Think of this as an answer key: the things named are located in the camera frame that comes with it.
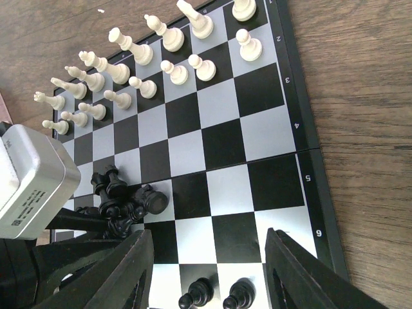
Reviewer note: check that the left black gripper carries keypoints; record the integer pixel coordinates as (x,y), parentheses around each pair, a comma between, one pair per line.
(20,284)

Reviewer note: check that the white king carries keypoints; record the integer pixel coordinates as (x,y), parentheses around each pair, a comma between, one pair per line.
(142,54)

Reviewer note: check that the white rook corner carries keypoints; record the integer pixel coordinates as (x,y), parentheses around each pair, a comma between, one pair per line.
(56,102)
(243,10)

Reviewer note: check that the white rook left corner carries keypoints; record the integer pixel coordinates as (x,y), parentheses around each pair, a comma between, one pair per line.
(56,102)

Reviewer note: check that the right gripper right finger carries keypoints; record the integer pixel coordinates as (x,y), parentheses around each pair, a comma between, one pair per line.
(296,279)

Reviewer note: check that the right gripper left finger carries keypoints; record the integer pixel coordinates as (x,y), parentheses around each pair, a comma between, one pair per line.
(121,280)

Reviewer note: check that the black and silver chessboard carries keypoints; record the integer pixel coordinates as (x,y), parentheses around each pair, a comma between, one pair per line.
(235,155)

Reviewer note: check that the pile of black chess pieces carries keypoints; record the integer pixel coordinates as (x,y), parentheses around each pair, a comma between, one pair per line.
(121,204)

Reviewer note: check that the white knight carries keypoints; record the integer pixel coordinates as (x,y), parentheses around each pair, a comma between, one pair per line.
(202,25)
(77,90)

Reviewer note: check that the white pawn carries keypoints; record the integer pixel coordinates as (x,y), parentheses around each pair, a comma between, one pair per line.
(61,127)
(205,69)
(123,100)
(98,111)
(250,48)
(178,74)
(147,88)
(79,119)

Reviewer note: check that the white bishop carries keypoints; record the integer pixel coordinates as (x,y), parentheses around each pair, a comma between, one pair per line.
(95,81)
(173,38)

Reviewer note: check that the white knight left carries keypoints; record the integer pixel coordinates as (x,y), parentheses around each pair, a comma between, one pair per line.
(77,90)

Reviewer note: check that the white rook right corner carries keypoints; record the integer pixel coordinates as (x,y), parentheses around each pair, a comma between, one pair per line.
(243,10)

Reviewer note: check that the white bishop left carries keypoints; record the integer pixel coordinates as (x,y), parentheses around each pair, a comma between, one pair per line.
(95,81)

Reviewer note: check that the white knight right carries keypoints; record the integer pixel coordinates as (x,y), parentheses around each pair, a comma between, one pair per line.
(202,25)

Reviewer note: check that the white queen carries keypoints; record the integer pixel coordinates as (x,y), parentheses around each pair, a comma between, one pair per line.
(120,73)

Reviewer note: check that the white bishop right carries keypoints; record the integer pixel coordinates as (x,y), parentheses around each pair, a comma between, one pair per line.
(173,38)

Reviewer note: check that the black pawn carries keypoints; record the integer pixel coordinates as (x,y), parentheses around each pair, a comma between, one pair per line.
(242,294)
(200,292)

